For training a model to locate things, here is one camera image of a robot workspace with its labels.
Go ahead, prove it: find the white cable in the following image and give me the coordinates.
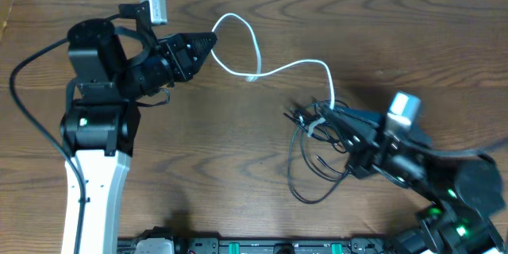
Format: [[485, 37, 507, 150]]
[[210, 12, 337, 138]]

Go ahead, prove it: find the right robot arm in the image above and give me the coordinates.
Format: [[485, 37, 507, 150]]
[[317, 100, 506, 253]]

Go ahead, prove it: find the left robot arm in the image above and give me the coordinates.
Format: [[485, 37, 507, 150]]
[[60, 19, 217, 253]]

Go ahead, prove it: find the right camera black cable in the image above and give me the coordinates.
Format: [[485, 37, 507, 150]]
[[420, 137, 508, 160]]

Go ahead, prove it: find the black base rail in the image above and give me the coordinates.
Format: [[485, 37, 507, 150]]
[[116, 227, 386, 254]]

